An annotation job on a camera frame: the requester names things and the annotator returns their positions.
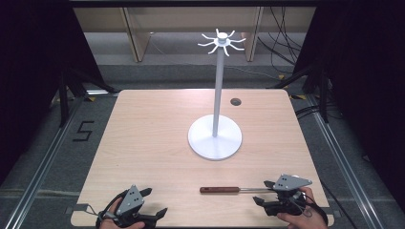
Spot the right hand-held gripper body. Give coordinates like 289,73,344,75
263,174,313,218

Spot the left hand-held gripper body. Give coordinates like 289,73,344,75
111,184,158,228

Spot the wooden handled kitchen utensil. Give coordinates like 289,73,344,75
199,186,276,195

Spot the person's left hand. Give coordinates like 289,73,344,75
98,198,146,229

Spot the person's right hand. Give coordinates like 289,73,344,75
276,186,329,229

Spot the white hook rack stand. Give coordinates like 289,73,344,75
187,28,247,161

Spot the black metal stand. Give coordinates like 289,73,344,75
267,62,331,124
57,67,119,129

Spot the dark curtain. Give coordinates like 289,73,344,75
291,0,405,204
0,0,107,187

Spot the light wooden desk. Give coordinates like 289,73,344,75
74,7,316,63

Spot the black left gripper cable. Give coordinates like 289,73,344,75
85,190,128,223

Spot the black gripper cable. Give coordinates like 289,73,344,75
85,190,128,223
318,179,352,229

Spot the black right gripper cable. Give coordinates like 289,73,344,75
318,179,352,229

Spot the metal floor rail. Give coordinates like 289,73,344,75
306,94,397,229
4,94,84,229

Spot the bundle of black cables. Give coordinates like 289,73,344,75
257,7,308,74

